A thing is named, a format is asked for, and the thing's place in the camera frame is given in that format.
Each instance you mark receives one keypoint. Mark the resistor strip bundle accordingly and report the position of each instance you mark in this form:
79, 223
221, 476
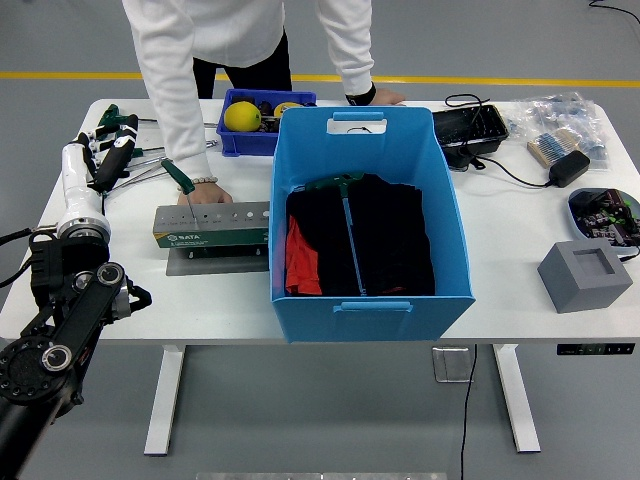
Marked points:
552, 146

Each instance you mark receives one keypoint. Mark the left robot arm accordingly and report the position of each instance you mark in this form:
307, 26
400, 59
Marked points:
80, 310

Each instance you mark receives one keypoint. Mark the large blue folding box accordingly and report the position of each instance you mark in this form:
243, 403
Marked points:
370, 325

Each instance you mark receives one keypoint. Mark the person's right forearm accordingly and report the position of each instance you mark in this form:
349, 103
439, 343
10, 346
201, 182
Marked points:
180, 130

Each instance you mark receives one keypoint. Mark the yellow tape roll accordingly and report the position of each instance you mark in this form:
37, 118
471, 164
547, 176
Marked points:
287, 109

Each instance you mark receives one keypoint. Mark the white table leg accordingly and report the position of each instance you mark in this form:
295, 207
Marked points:
162, 400
517, 400

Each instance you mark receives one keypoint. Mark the black cloth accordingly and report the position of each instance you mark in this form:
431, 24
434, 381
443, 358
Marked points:
395, 235

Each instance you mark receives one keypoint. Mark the person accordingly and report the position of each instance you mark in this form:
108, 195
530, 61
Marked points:
235, 30

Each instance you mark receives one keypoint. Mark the light blue bowl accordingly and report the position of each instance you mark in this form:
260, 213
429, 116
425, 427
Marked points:
575, 222

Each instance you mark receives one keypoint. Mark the black wristband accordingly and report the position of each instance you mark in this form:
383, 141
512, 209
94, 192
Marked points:
362, 96

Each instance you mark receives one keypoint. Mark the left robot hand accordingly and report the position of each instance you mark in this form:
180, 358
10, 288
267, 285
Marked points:
77, 185

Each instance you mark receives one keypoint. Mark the grey green wrench stand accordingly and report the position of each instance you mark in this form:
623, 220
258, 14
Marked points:
210, 237

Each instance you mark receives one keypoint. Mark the pile of circuit boards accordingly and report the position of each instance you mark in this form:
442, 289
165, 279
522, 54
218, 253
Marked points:
607, 215

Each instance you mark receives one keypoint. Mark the person's left forearm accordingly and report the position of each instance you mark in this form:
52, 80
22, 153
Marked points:
357, 70

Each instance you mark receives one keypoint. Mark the dark brown cylinder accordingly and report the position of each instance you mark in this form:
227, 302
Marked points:
265, 107

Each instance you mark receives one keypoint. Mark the metal floor outlet cover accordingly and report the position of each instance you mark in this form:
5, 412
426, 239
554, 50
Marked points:
452, 364

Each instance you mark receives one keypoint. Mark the black power adapter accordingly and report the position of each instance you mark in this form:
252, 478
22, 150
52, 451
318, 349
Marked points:
569, 169

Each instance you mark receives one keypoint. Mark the clear bag of blue parts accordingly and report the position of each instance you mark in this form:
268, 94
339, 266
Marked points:
560, 112

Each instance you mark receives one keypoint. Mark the black plastic tray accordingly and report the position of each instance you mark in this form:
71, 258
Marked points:
467, 125

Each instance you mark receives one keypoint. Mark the person's right hand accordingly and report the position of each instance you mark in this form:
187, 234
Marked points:
210, 194

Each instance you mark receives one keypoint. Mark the small blue parts bin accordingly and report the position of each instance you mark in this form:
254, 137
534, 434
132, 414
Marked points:
240, 145

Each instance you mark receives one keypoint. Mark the grey cube block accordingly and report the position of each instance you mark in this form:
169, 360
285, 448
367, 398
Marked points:
575, 285

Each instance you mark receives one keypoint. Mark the black table control panel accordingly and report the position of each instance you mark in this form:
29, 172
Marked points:
595, 349

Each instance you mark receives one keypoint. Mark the yellow lemon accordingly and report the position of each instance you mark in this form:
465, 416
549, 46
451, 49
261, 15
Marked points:
242, 116

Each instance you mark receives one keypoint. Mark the person's left hand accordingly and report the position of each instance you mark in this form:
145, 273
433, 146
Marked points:
389, 97

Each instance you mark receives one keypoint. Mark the red cloth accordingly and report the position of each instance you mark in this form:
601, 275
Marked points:
300, 260

